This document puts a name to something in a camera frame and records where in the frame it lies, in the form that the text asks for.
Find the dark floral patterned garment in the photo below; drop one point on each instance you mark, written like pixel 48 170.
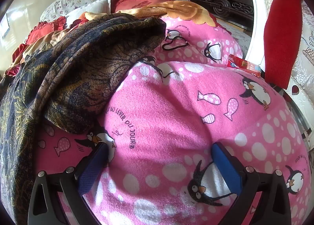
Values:
pixel 85 68

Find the red packet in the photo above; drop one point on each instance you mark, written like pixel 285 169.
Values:
pixel 241 64

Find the orange flower blanket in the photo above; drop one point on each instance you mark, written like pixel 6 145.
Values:
pixel 186 10

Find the pink penguin print blanket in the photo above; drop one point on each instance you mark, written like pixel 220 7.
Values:
pixel 171 117

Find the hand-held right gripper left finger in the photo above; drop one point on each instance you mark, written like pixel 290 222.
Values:
pixel 93 166

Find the white carved chair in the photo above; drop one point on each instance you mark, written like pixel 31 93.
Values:
pixel 306 43

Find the white pillow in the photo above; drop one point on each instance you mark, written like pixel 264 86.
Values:
pixel 98 5

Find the dark carved wooden headboard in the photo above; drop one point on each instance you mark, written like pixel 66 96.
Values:
pixel 220 1

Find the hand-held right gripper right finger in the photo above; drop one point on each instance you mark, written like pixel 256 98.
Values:
pixel 228 168

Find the red ruffled pillow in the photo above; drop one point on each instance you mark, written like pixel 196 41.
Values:
pixel 46 31
pixel 137 0

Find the red cloth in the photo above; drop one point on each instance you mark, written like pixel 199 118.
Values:
pixel 282 31

